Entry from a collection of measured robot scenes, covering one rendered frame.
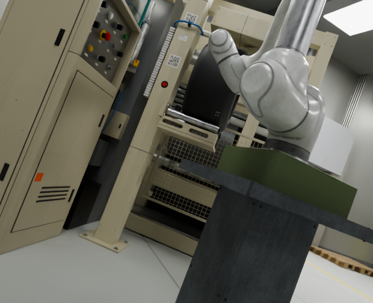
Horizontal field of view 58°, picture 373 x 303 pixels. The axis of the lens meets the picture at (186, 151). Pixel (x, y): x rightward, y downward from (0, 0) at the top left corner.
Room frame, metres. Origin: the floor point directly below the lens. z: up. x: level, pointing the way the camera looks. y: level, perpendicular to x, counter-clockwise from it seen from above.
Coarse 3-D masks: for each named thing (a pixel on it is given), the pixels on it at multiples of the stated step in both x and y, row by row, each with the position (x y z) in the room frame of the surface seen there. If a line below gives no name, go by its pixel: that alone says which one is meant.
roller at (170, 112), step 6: (168, 108) 2.03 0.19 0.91; (168, 114) 2.03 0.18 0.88; (174, 114) 2.02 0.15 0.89; (180, 114) 2.01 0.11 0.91; (186, 114) 2.02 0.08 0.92; (186, 120) 2.01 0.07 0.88; (192, 120) 2.00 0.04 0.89; (198, 120) 2.00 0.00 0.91; (204, 126) 2.00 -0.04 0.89; (210, 126) 1.99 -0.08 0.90; (216, 126) 1.98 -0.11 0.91; (216, 132) 1.99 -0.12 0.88
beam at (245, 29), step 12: (216, 12) 2.36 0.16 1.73; (228, 12) 2.35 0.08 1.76; (216, 24) 2.35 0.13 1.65; (228, 24) 2.34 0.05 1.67; (240, 24) 2.33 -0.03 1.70; (252, 24) 2.32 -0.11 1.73; (264, 24) 2.31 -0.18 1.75; (240, 36) 2.37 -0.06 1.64; (252, 36) 2.32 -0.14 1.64; (264, 36) 2.31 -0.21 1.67
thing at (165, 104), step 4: (164, 100) 1.99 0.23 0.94; (164, 104) 1.99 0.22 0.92; (168, 104) 2.03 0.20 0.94; (164, 108) 1.99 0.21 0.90; (172, 108) 2.17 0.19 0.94; (160, 112) 1.99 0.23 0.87; (164, 112) 2.01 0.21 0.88; (160, 116) 2.02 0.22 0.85; (168, 116) 2.15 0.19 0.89; (172, 124) 2.35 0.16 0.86
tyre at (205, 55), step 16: (208, 48) 1.94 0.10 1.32; (240, 48) 2.01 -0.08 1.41; (208, 64) 1.89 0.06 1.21; (192, 80) 1.92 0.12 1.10; (208, 80) 1.89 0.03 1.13; (192, 96) 1.94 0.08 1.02; (208, 96) 1.91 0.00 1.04; (224, 96) 1.89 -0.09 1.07; (192, 112) 2.01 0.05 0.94; (208, 112) 1.96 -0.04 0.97; (224, 112) 1.95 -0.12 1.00; (224, 128) 2.13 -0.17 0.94
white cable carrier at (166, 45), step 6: (174, 30) 2.14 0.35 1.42; (168, 36) 2.14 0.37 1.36; (168, 42) 2.13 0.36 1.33; (162, 48) 2.14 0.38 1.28; (162, 54) 2.13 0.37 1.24; (162, 60) 2.18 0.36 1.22; (156, 66) 2.14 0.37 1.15; (156, 72) 2.13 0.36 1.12; (150, 78) 2.14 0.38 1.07; (150, 84) 2.14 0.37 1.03; (150, 90) 2.18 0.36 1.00
